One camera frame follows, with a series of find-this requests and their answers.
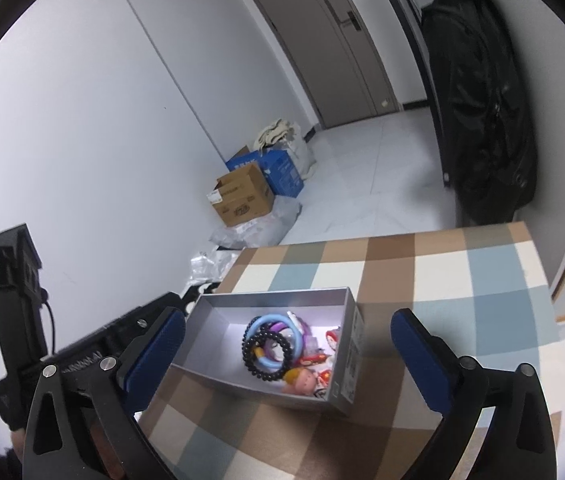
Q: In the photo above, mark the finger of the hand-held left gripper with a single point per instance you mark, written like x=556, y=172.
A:
x=162, y=302

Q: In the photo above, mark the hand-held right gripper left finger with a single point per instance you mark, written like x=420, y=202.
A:
x=155, y=355

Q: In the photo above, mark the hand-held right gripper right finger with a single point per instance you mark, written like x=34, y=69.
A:
x=422, y=360

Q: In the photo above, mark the grey cardboard box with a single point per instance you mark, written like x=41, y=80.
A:
x=222, y=330

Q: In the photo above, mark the person's left forearm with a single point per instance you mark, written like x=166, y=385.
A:
x=15, y=452

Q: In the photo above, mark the black white patterned mat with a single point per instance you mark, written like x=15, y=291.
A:
x=202, y=291

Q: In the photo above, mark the crumpled clear plastic wrap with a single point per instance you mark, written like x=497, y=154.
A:
x=212, y=265

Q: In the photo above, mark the checked tablecloth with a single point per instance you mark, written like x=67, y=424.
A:
x=462, y=285

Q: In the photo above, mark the red white cartoon figure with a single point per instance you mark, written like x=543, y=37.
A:
x=332, y=338

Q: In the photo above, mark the small red charm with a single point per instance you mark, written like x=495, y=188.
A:
x=315, y=358

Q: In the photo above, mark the small doll figure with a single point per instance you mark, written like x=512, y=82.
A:
x=302, y=381

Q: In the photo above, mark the white plastic bag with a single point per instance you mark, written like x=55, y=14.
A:
x=262, y=227

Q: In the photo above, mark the brown cardboard box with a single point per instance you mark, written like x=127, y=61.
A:
x=242, y=200

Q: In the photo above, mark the blue cardboard box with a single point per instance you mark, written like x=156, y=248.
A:
x=285, y=175

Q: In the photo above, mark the white cloth bag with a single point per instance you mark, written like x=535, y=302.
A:
x=300, y=150

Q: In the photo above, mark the black hanging jacket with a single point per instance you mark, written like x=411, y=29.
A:
x=482, y=110

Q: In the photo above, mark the grey door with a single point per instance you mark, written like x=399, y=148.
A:
x=322, y=45

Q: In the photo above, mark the black coat rack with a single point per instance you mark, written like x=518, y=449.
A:
x=402, y=10

